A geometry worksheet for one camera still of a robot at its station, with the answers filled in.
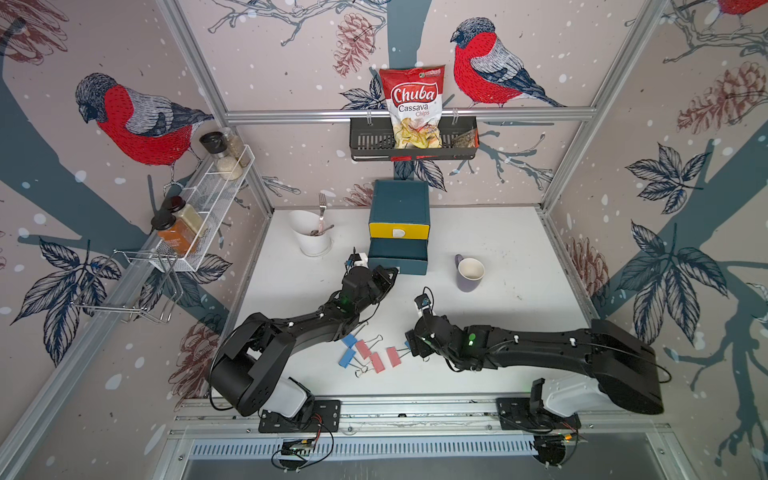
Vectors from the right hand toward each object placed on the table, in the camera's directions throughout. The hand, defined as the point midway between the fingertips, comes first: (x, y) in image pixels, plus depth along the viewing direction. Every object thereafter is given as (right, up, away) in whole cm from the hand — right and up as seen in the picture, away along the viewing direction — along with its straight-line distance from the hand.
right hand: (416, 330), depth 83 cm
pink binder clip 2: (-11, -9, -1) cm, 14 cm away
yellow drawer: (-5, +28, +5) cm, 29 cm away
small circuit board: (-30, -24, -12) cm, 40 cm away
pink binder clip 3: (-15, -6, +3) cm, 17 cm away
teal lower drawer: (-1, +20, +14) cm, 25 cm away
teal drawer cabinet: (-4, +38, +10) cm, 39 cm away
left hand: (-3, +18, +1) cm, 19 cm away
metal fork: (-32, +36, +21) cm, 52 cm away
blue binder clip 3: (-19, -4, +3) cm, 20 cm away
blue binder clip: (-3, -1, -8) cm, 8 cm away
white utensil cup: (-37, +30, +21) cm, 52 cm away
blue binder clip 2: (-20, -8, +1) cm, 21 cm away
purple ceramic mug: (+19, +14, +15) cm, 28 cm away
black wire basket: (-13, +58, +12) cm, 61 cm away
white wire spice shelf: (-58, +39, +1) cm, 70 cm away
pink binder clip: (-6, -8, +2) cm, 11 cm away
